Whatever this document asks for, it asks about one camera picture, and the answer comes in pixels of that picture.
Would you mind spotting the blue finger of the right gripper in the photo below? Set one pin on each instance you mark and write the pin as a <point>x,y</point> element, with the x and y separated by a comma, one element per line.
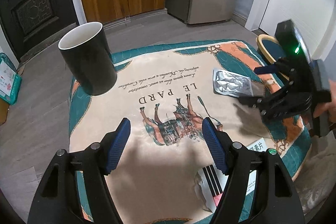
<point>252,101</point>
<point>269,69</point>

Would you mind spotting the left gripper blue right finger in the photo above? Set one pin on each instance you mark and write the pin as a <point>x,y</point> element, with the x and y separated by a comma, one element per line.
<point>216,142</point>

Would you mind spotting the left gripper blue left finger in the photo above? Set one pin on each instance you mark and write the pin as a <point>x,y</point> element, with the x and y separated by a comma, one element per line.
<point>117,146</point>

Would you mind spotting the silver foil blister pack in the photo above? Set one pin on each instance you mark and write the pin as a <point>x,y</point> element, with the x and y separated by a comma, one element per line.
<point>231,84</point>

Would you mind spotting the yellow rimmed teal trash bin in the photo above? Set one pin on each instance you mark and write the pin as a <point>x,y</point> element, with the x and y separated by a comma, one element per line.
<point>270,50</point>

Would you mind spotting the person's right hand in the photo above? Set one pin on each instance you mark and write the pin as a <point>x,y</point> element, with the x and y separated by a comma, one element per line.
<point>329,107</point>

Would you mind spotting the white striped torn packet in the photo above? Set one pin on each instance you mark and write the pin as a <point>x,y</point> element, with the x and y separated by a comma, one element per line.
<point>211,183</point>

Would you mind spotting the teal orange printed rug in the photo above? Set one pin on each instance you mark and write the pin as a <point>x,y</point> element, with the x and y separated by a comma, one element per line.
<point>166,91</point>

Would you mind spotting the black cup white inside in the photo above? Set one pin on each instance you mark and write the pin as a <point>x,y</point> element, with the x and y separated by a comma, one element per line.
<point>86,52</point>

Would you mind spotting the teal printed bag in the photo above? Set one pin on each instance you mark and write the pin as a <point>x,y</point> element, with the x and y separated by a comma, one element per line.
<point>10,81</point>

